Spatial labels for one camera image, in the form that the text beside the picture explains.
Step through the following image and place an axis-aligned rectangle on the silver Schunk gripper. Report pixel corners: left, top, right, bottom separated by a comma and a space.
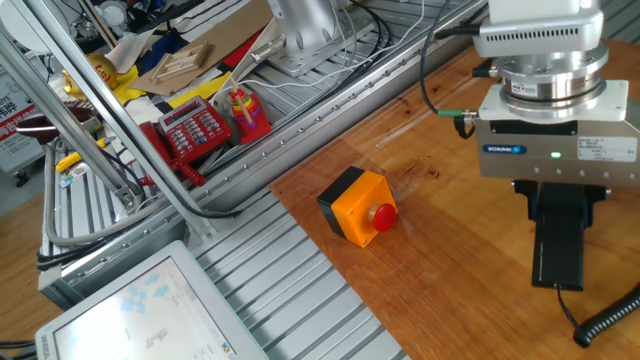
474, 79, 640, 229

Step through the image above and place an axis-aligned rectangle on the black telephone handset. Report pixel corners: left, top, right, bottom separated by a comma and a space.
530, 182, 586, 292

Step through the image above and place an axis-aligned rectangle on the black phone cord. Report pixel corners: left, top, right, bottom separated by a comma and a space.
555, 284, 640, 350

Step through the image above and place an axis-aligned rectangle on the red toy telephone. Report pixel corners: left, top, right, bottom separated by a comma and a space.
157, 95, 235, 164

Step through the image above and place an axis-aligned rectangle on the red telephone handset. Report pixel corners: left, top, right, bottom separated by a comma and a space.
138, 121, 176, 174

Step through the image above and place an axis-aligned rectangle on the orange emergency stop button box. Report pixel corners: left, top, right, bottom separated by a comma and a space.
316, 165, 399, 249

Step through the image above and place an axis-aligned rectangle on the silver robot mounting plate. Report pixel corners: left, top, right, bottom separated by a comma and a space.
267, 29, 384, 77

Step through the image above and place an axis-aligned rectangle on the red sheet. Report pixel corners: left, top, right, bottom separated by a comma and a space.
222, 32, 264, 69

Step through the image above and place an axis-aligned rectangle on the brown cardboard sheet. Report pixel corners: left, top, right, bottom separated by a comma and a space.
128, 0, 275, 97

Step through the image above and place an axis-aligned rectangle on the yellow paper sheet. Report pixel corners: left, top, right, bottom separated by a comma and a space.
167, 72, 234, 109

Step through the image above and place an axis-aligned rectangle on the small wooden rack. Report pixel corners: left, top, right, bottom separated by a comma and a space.
149, 40, 214, 85

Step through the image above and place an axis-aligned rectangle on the white touchscreen teach pendant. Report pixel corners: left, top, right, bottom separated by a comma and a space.
34, 239, 271, 360

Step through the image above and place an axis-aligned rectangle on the dark blue cloth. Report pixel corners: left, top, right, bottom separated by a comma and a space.
137, 32, 186, 71

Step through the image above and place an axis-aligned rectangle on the golden piggy bank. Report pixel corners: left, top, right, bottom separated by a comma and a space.
60, 52, 120, 101

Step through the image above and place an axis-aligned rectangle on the small printed packet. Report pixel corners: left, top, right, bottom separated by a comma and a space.
58, 162, 91, 190

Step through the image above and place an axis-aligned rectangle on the dark maroon bowl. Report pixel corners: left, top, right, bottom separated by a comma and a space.
17, 107, 94, 146

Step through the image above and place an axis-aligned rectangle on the white sign with red banner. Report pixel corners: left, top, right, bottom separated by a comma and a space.
0, 69, 46, 176

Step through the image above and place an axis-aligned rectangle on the bolted aluminium table rail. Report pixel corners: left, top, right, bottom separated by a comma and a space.
37, 0, 489, 311

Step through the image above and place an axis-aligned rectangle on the rainbow ring stacking toy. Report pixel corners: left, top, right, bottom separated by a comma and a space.
227, 77, 274, 146

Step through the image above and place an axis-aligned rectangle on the red coiled phone cord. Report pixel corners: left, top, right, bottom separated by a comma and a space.
139, 158, 207, 188

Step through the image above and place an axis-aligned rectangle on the long aluminium frame post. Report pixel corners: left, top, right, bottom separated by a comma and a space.
7, 0, 221, 239

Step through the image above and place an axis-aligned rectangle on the yellow handled tool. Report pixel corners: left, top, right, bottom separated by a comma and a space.
54, 137, 109, 174

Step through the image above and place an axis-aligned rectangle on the short aluminium frame strut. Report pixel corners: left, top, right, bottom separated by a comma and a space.
0, 27, 144, 211

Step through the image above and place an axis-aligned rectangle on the black cable bundle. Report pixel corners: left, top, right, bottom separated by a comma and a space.
36, 234, 121, 272

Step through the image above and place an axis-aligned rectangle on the grey flexible hose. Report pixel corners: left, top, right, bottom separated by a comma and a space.
42, 144, 171, 249

